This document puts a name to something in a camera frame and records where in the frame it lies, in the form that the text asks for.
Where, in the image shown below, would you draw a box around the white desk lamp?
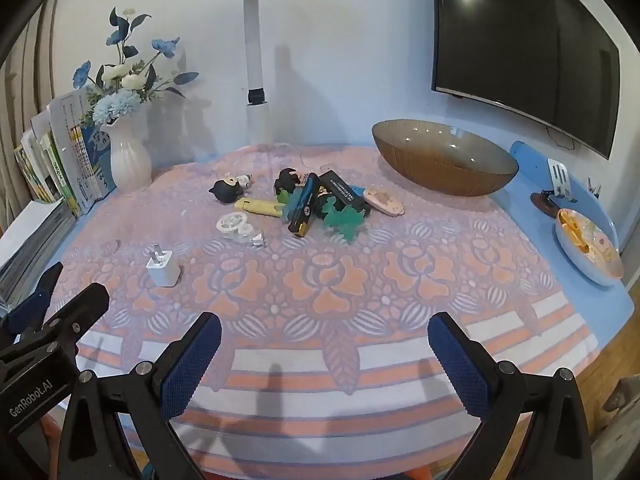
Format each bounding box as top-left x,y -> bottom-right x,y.
191,0 -> 296,148

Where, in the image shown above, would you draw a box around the black wall television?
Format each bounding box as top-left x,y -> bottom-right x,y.
431,0 -> 621,160

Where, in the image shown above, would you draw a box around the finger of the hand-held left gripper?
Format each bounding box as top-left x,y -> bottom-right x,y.
0,261 -> 65,346
45,282 -> 111,361

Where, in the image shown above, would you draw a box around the stack of flat magazines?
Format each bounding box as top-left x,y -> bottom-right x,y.
0,197 -> 76,306

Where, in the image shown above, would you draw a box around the brown round object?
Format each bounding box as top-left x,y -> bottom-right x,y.
531,191 -> 558,220

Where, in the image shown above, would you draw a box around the black rectangular box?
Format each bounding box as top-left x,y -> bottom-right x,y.
317,170 -> 368,206

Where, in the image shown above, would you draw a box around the blue black battery pack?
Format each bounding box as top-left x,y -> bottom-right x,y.
287,172 -> 322,239

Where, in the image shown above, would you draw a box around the row of upright books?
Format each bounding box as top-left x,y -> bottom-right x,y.
14,91 -> 118,218

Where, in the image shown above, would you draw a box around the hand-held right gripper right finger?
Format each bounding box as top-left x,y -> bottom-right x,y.
427,311 -> 593,480

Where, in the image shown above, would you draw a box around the white ribbed vase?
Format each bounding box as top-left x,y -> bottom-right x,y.
100,117 -> 153,193

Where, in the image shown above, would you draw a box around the white plug charger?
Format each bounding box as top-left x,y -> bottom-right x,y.
145,243 -> 180,288

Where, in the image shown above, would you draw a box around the orange snack pieces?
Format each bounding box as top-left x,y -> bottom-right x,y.
560,211 -> 603,253

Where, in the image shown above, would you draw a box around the teal toy figure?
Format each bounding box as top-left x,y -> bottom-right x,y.
320,195 -> 368,245

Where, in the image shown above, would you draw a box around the television cable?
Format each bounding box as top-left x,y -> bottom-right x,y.
544,125 -> 581,151

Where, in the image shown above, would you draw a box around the black-haired doll figure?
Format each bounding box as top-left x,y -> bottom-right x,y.
208,171 -> 253,206

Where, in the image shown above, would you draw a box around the patterned shallow plate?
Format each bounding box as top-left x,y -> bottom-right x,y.
555,207 -> 626,287

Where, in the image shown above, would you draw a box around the brown glass bowl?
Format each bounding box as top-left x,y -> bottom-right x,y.
371,119 -> 519,198

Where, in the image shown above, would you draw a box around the beige curtain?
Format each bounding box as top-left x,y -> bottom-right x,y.
0,0 -> 61,241

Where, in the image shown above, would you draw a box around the black dragon figure green base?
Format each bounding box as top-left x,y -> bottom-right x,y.
274,167 -> 302,206

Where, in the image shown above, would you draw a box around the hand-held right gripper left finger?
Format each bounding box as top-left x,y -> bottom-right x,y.
59,311 -> 223,480

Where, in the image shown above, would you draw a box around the white slotted stand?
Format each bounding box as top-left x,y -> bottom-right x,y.
547,158 -> 578,204

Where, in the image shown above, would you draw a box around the pink floral towel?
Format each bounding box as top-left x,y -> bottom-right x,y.
47,142 -> 601,480

